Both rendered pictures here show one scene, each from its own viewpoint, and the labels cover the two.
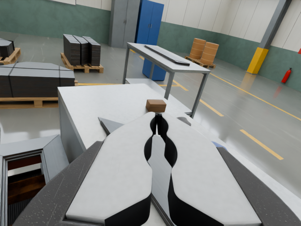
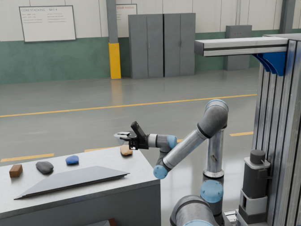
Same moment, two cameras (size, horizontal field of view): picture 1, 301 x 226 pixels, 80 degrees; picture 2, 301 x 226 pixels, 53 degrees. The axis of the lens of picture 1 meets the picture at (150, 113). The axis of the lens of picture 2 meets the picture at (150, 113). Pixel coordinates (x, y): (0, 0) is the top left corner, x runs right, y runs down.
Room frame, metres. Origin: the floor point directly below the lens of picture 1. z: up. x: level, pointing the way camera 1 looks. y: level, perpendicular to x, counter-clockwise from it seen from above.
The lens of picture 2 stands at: (-0.63, 1.44, 2.14)
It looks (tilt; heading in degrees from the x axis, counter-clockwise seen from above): 19 degrees down; 290
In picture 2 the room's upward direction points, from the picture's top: 1 degrees counter-clockwise
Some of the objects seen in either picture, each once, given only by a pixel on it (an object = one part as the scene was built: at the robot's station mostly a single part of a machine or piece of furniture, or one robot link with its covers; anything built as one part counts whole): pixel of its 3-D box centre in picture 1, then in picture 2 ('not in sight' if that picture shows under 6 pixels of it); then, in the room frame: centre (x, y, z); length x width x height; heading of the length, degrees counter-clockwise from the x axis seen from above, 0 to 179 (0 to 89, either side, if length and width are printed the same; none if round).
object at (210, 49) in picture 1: (202, 52); not in sight; (8.34, -1.65, 0.47); 1.32 x 0.80 x 0.95; 31
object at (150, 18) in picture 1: (147, 27); not in sight; (8.75, 0.93, 0.97); 1.00 x 0.49 x 1.95; 121
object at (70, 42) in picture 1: (81, 52); not in sight; (4.60, 2.06, 0.32); 1.20 x 0.80 x 0.65; 37
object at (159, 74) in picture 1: (154, 67); not in sight; (4.93, 0.15, 0.29); 0.61 x 0.43 x 0.57; 30
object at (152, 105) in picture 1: (156, 105); (15, 170); (0.92, -0.02, 1.07); 0.10 x 0.06 x 0.05; 115
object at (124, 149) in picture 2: not in sight; (126, 149); (0.31, -0.56, 1.07); 0.16 x 0.10 x 0.04; 120
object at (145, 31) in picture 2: not in sight; (146, 46); (2.75, -7.69, 0.97); 1.00 x 0.48 x 1.95; 31
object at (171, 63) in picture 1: (157, 80); not in sight; (3.21, 0.00, 0.49); 1.60 x 0.70 x 0.99; 34
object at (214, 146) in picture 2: not in sight; (214, 149); (-0.45, -0.06, 1.41); 0.15 x 0.12 x 0.55; 95
